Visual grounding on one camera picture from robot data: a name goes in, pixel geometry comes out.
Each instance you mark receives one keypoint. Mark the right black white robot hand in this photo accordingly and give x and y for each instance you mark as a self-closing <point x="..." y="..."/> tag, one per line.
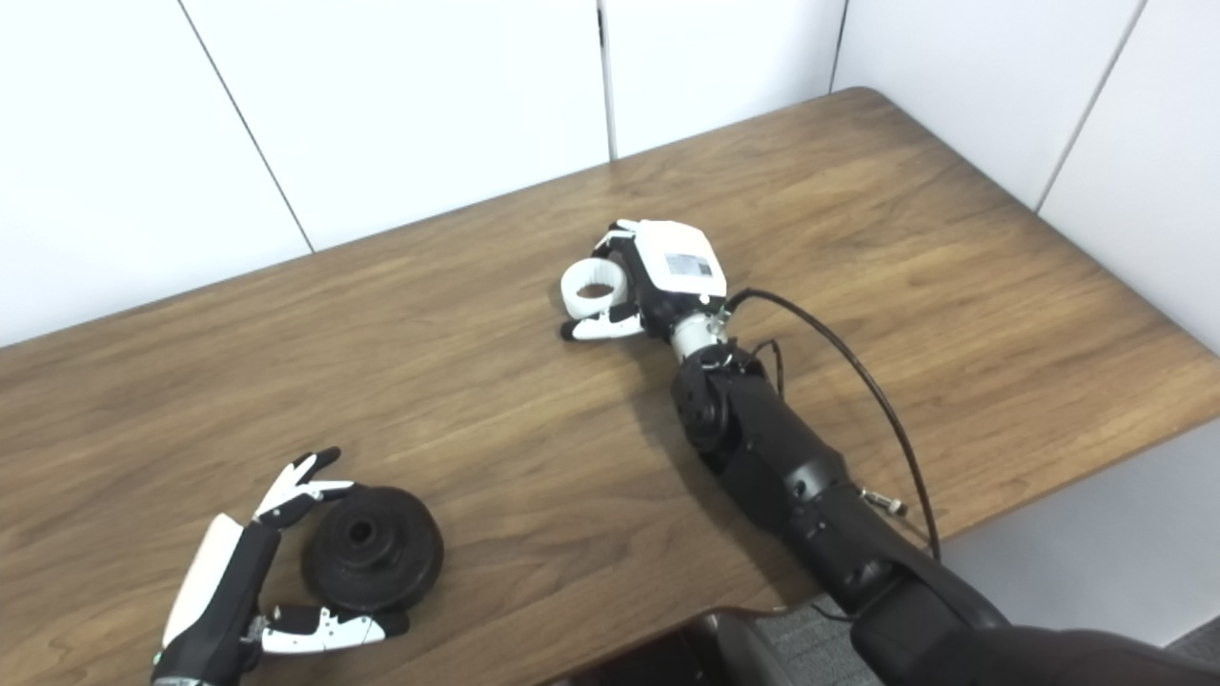
<point x="677" y="257"/>

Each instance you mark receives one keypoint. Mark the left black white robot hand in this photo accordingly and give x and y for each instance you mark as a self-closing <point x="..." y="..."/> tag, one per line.
<point x="219" y="591"/>

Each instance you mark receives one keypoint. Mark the round black plastic part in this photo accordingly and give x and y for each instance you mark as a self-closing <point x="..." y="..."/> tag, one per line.
<point x="386" y="562"/>

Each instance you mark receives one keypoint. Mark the dark robot torso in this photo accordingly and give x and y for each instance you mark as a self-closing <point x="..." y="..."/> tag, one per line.
<point x="686" y="657"/>

